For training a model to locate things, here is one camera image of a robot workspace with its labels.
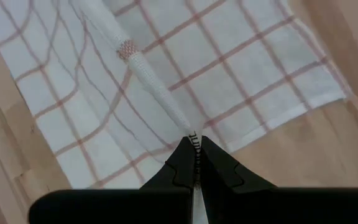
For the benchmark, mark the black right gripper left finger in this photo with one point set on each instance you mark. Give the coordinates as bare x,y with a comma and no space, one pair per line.
120,207

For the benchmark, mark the white towel with red checks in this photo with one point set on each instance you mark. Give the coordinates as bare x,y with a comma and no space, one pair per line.
228,46

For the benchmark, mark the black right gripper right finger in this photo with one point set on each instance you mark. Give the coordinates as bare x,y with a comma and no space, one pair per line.
275,207

